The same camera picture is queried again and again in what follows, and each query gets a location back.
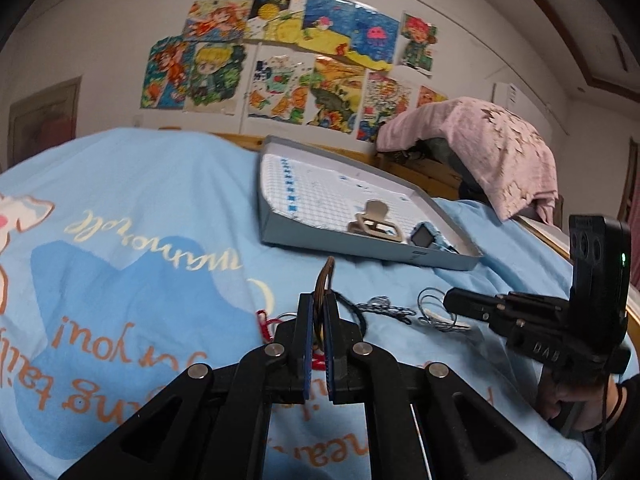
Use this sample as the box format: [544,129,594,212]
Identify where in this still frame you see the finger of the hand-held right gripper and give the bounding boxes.
[443,287,576,333]

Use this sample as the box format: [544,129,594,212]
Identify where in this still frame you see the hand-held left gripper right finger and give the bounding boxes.
[320,292,573,480]

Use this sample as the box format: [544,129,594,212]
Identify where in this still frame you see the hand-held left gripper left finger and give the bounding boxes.
[57,292,315,480]

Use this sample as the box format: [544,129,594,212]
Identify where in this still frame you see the silver wire bracelet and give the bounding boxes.
[416,286,473,333]

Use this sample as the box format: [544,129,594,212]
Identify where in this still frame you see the black cord bracelet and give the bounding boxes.
[332,290,370,336]

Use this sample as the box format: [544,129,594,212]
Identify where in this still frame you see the red string bracelet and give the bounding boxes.
[256,307,326,376]

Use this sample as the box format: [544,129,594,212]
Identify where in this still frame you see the dark braided bracelet silver charm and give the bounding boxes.
[356,296,417,325]

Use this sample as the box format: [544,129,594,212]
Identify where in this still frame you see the brown bracelet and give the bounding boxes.
[316,256,337,356]

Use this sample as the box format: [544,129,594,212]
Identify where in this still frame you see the grey box lid tray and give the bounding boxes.
[259,135,485,272]

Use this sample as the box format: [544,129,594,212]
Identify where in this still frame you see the person's right forearm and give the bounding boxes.
[617,372,640,441]

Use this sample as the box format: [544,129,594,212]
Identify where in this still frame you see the person's right hand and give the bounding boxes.
[536,374,624,434]

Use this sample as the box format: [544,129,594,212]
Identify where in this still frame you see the blue watch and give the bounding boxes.
[410,221,461,256]

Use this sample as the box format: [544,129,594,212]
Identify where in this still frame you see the wooden bed headboard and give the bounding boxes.
[210,131,466,202]

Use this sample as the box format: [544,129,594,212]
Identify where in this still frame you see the beige hair clip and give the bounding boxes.
[346,199,405,244]

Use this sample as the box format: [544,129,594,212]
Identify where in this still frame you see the dark grey cloth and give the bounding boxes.
[412,136,496,202]

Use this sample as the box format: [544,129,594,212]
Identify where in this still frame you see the white gridded paper liner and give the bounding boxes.
[262,152,426,233]

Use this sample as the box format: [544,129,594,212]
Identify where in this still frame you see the pink floral quilt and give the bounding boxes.
[376,96,558,223]

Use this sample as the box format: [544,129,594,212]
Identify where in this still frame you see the light blue printed blanket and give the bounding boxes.
[0,127,640,480]

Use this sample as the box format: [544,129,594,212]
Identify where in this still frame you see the wooden side bed frame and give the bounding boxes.
[517,215,576,263]

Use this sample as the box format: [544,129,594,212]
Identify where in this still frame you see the group of colourful wall drawings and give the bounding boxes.
[139,0,448,143]

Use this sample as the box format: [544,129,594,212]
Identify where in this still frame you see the grey wall hatch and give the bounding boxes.
[7,76,83,171]

